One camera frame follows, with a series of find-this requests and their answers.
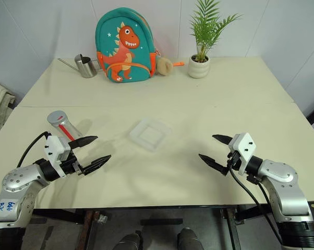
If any clear square plastic container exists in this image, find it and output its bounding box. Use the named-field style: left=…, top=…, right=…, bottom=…
left=128, top=118, right=173, bottom=153

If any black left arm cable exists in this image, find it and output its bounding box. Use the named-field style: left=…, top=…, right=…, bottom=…
left=17, top=131, right=52, bottom=169

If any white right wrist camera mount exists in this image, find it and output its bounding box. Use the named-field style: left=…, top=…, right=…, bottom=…
left=228, top=132, right=258, bottom=175

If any white ribbed plant pot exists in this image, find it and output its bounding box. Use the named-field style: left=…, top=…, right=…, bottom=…
left=187, top=54, right=211, bottom=79

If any teal dinosaur backpack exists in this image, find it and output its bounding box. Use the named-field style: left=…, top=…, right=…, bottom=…
left=95, top=11, right=158, bottom=84

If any beige plush pendant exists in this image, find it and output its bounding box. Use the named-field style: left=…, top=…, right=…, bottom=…
left=156, top=57, right=174, bottom=77

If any black table frame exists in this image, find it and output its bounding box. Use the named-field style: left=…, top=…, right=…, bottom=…
left=29, top=203, right=277, bottom=250

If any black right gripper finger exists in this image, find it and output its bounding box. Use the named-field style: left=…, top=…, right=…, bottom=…
left=212, top=134, right=234, bottom=146
left=198, top=154, right=230, bottom=176

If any rusty brown table leg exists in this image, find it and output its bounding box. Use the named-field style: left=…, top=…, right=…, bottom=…
left=76, top=210, right=100, bottom=250

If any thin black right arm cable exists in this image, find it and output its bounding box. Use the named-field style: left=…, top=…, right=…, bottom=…
left=247, top=174, right=276, bottom=220

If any green palm plant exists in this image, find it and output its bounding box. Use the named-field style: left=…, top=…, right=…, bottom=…
left=189, top=0, right=244, bottom=62

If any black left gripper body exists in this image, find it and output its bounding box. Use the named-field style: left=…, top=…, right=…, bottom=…
left=60, top=154, right=84, bottom=176

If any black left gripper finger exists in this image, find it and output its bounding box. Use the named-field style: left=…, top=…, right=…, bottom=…
left=67, top=135, right=99, bottom=150
left=80, top=154, right=112, bottom=176

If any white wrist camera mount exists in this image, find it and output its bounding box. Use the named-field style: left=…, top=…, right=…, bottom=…
left=44, top=134, right=71, bottom=178
left=228, top=132, right=258, bottom=175

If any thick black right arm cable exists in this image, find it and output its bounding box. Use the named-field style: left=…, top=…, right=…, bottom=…
left=227, top=156, right=283, bottom=243

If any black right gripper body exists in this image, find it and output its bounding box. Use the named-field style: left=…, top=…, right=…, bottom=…
left=225, top=151, right=242, bottom=170

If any transparent cup with red straw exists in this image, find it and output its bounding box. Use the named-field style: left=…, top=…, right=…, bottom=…
left=54, top=118, right=85, bottom=143

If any dark rounded shape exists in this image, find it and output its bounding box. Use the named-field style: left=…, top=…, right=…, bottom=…
left=177, top=227, right=208, bottom=250
left=112, top=230, right=143, bottom=250

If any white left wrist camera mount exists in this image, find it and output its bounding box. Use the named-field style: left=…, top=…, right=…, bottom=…
left=44, top=134, right=71, bottom=178

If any grey plastic tube cap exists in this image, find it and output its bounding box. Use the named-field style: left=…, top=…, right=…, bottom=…
left=46, top=110, right=69, bottom=129

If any stainless steel watering can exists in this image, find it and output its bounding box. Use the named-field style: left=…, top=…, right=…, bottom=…
left=57, top=54, right=99, bottom=79

